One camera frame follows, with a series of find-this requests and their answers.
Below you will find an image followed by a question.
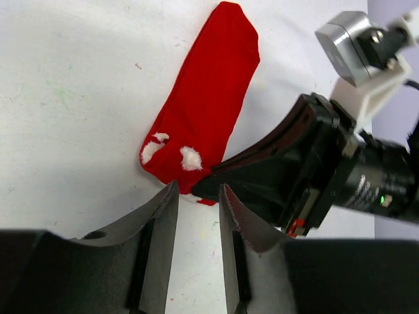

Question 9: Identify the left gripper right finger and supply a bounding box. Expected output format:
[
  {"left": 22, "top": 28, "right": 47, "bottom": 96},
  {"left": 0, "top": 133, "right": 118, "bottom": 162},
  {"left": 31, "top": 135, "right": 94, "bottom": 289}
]
[{"left": 219, "top": 184, "right": 295, "bottom": 313}]

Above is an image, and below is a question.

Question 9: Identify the red Santa sock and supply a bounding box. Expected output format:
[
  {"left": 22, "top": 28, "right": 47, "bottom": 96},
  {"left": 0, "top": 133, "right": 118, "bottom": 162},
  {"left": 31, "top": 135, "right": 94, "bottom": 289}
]
[{"left": 139, "top": 1, "right": 260, "bottom": 205}]

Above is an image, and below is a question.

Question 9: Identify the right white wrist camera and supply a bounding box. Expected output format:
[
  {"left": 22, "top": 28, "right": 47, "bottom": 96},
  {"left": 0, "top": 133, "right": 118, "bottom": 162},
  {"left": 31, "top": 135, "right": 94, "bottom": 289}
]
[{"left": 315, "top": 8, "right": 418, "bottom": 132}]

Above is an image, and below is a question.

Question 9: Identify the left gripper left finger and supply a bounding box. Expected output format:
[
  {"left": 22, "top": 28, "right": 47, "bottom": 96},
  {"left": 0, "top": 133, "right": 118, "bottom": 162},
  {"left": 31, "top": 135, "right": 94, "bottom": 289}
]
[{"left": 68, "top": 182, "right": 179, "bottom": 313}]

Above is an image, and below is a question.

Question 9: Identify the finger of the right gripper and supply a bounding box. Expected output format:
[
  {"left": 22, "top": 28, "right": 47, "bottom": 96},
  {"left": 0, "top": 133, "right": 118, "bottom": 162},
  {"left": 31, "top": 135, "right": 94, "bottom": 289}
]
[
  {"left": 211, "top": 94, "right": 339, "bottom": 176},
  {"left": 192, "top": 153, "right": 312, "bottom": 229}
]

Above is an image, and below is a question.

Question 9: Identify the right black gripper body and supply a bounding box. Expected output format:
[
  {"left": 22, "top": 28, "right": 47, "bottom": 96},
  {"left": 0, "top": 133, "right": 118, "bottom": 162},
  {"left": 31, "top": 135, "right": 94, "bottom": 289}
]
[{"left": 281, "top": 93, "right": 419, "bottom": 238}]

